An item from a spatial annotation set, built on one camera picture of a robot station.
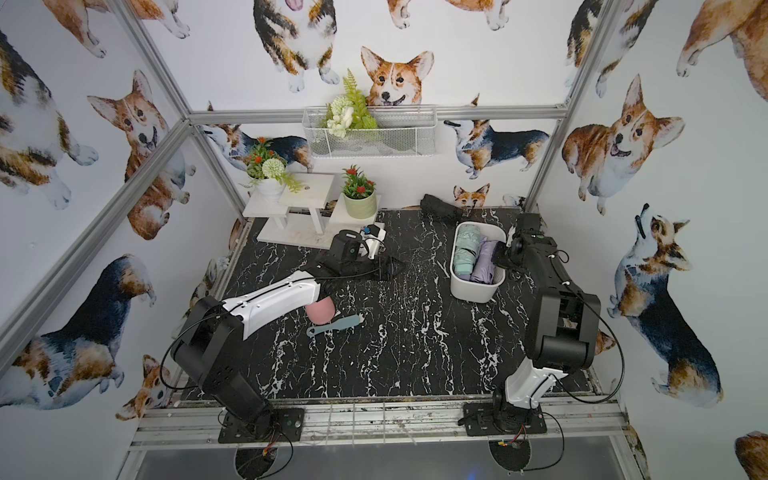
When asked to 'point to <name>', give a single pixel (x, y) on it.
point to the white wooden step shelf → (297, 207)
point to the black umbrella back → (438, 209)
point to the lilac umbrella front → (483, 269)
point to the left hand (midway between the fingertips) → (401, 259)
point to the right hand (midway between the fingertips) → (496, 253)
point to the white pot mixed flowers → (265, 171)
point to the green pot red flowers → (359, 194)
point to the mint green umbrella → (466, 249)
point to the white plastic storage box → (470, 290)
